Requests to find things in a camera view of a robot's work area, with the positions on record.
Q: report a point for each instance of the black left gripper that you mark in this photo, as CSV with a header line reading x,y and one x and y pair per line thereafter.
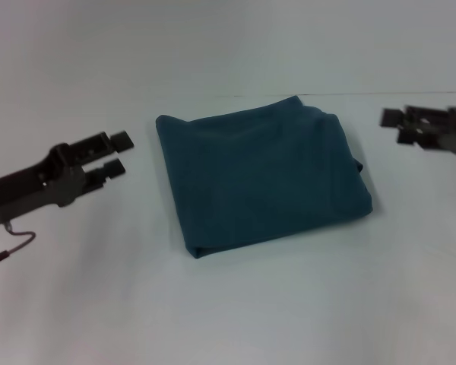
x,y
30,186

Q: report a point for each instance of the teal blue shirt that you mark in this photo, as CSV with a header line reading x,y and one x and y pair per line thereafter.
x,y
262,178

